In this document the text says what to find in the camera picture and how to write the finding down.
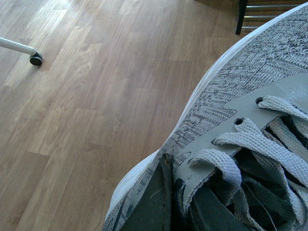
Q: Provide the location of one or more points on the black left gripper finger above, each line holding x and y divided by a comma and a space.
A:
153, 211

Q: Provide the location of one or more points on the grey knit sneaker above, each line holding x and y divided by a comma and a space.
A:
239, 152

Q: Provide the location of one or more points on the black metal shoe rack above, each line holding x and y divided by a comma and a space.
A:
251, 14

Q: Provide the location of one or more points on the white chair with castors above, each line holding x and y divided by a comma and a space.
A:
35, 57

